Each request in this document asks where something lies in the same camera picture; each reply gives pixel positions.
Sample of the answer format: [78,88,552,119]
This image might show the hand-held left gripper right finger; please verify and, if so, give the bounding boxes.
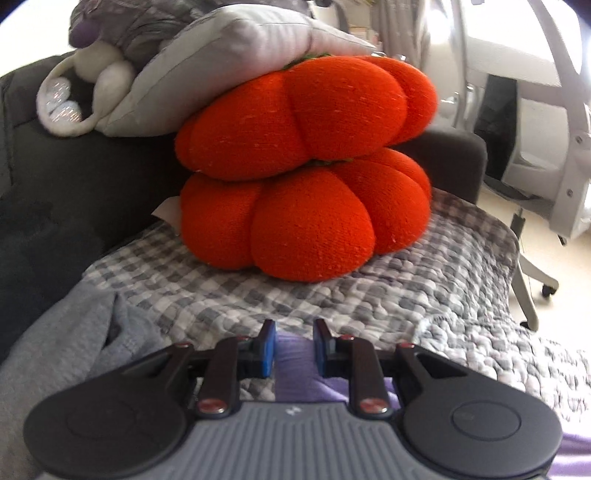
[313,318,468,419]

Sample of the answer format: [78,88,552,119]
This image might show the purple shirt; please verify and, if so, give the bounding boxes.
[274,333,591,480]

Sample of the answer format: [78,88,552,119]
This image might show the light grey pillow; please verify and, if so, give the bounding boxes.
[95,6,379,138]

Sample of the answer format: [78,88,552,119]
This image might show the white plush toy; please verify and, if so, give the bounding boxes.
[36,39,137,138]

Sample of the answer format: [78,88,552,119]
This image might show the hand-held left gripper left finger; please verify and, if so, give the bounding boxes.
[122,319,278,417]

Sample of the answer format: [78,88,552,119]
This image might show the grey checked quilted blanket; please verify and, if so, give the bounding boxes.
[83,187,591,430]

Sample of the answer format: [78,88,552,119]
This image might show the white office chair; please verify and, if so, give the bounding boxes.
[450,0,591,330]

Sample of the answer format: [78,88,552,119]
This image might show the grey purple plush toy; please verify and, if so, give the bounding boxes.
[68,0,222,49]

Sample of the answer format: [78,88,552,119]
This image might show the patterned beige curtain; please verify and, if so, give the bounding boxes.
[374,0,435,58]

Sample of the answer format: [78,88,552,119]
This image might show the grey sweatshirt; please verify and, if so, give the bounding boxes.
[0,277,167,480]

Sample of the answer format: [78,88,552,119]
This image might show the orange pumpkin cushion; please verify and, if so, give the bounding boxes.
[174,55,438,175]
[179,148,432,282]

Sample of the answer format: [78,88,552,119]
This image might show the dark cloth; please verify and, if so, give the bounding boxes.
[0,196,109,365]

